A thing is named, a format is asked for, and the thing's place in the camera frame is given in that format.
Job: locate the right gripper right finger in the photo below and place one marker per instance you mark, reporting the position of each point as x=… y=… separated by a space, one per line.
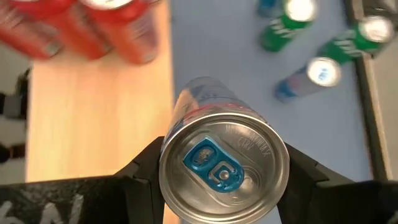
x=335 y=205

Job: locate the light wooden board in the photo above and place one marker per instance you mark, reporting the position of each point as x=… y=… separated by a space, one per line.
x=93 y=118

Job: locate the black metal table frame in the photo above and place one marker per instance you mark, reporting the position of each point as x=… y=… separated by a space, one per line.
x=371 y=124

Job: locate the blue silver Red Bull can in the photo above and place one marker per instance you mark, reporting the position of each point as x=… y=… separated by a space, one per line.
x=267 y=6
x=224 y=168
x=323 y=72

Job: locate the blue table mat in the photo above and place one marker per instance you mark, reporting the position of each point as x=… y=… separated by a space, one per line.
x=236 y=46

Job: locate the green Sprite can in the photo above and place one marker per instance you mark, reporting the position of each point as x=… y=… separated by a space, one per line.
x=342 y=49
x=280 y=34

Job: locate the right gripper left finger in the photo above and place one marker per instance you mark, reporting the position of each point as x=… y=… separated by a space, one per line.
x=77 y=202

